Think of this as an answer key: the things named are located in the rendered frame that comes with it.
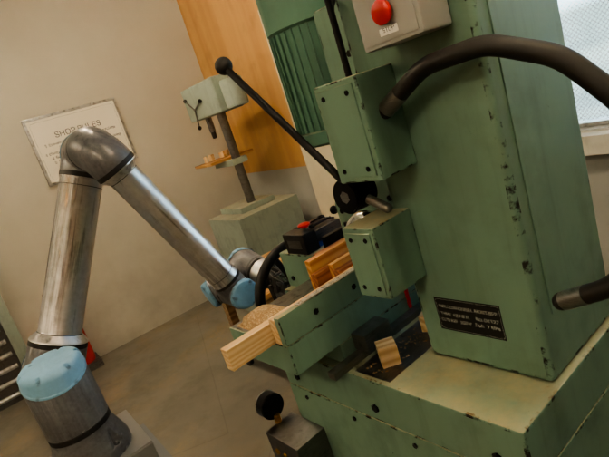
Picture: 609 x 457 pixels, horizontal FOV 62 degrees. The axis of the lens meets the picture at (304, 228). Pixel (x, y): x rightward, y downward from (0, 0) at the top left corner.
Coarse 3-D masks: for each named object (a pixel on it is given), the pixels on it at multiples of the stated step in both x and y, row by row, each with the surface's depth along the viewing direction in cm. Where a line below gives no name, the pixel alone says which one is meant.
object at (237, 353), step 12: (264, 324) 90; (240, 336) 88; (252, 336) 87; (264, 336) 89; (228, 348) 85; (240, 348) 86; (252, 348) 87; (264, 348) 89; (228, 360) 85; (240, 360) 86
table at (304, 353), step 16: (288, 288) 124; (304, 288) 112; (272, 304) 109; (288, 304) 106; (352, 304) 97; (368, 304) 99; (384, 304) 102; (336, 320) 94; (352, 320) 97; (304, 336) 90; (320, 336) 92; (336, 336) 94; (272, 352) 93; (288, 352) 88; (304, 352) 90; (320, 352) 92; (288, 368) 91; (304, 368) 90
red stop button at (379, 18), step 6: (378, 0) 61; (384, 0) 61; (372, 6) 62; (378, 6) 61; (384, 6) 61; (390, 6) 61; (372, 12) 62; (378, 12) 62; (384, 12) 61; (390, 12) 61; (372, 18) 63; (378, 18) 62; (384, 18) 61; (390, 18) 62; (378, 24) 63
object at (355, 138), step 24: (384, 72) 71; (336, 96) 71; (360, 96) 68; (384, 96) 71; (336, 120) 73; (360, 120) 70; (384, 120) 71; (336, 144) 75; (360, 144) 71; (384, 144) 71; (408, 144) 74; (360, 168) 73; (384, 168) 71
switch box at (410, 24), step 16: (352, 0) 66; (368, 0) 63; (400, 0) 60; (416, 0) 59; (432, 0) 60; (368, 16) 64; (400, 16) 61; (416, 16) 59; (432, 16) 60; (448, 16) 62; (368, 32) 65; (400, 32) 62; (416, 32) 60; (368, 48) 66; (384, 48) 68
